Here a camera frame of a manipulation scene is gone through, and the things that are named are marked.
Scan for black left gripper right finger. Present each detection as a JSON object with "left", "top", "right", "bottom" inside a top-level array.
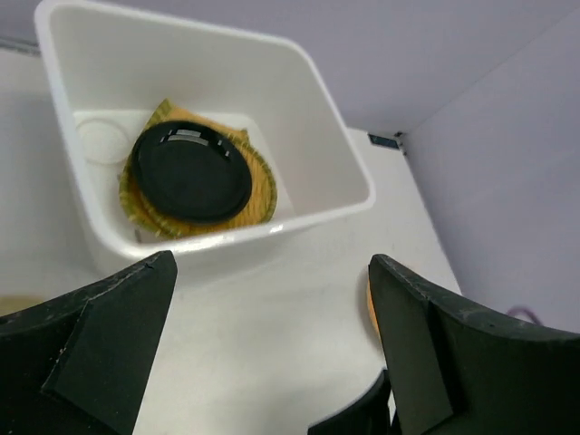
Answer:
[{"left": 310, "top": 255, "right": 579, "bottom": 434}]

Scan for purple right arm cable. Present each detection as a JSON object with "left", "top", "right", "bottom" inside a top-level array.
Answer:
[{"left": 506, "top": 305, "right": 545, "bottom": 325}]

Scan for black round plate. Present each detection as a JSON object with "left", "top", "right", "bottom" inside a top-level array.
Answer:
[{"left": 130, "top": 121, "right": 253, "bottom": 225}]

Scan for scoop-shaped woven bamboo tray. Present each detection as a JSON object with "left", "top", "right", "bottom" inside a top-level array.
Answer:
[{"left": 143, "top": 99, "right": 250, "bottom": 144}]

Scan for large round woven bamboo tray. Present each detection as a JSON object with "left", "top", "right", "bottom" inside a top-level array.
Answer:
[{"left": 119, "top": 141, "right": 277, "bottom": 239}]

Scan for tan panda oval plate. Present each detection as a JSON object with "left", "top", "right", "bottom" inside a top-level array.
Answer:
[{"left": 0, "top": 295, "right": 45, "bottom": 316}]

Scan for small orange woven plate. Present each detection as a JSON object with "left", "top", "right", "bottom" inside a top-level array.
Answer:
[{"left": 366, "top": 280, "right": 381, "bottom": 338}]

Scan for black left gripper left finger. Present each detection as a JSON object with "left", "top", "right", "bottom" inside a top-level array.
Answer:
[{"left": 1, "top": 251, "right": 178, "bottom": 434}]

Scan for white plastic bin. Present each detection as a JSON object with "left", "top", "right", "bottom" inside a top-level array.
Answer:
[{"left": 34, "top": 1, "right": 375, "bottom": 275}]

